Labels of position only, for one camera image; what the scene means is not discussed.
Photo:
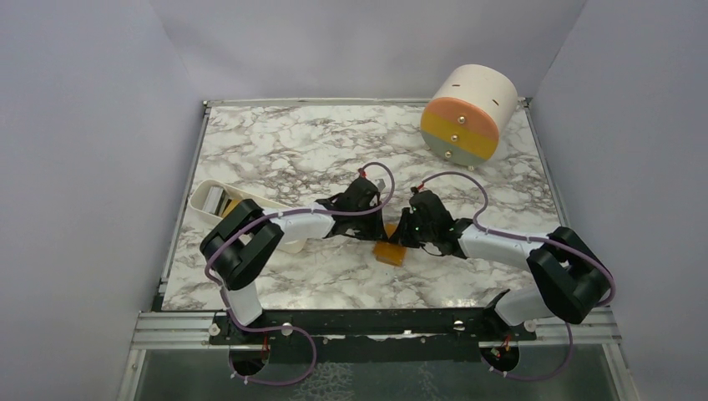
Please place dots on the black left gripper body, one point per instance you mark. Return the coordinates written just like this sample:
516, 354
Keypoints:
366, 225

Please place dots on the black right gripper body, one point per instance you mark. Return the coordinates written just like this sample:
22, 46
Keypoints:
411, 234

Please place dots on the yellow leather card holder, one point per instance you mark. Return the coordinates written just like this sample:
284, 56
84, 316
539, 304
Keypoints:
387, 252

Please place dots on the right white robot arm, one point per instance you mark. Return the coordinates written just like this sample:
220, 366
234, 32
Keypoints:
568, 281

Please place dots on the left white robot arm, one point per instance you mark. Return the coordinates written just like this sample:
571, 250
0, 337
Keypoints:
237, 276

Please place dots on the cylindrical pastel drawer box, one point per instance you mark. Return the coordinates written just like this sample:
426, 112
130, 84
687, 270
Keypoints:
464, 120

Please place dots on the white oval plastic tray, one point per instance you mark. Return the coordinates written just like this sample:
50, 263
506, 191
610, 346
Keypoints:
256, 227

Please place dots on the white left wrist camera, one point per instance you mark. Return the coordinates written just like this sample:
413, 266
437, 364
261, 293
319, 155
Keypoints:
381, 184

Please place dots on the black metal base rail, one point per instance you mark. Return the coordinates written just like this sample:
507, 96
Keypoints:
304, 337

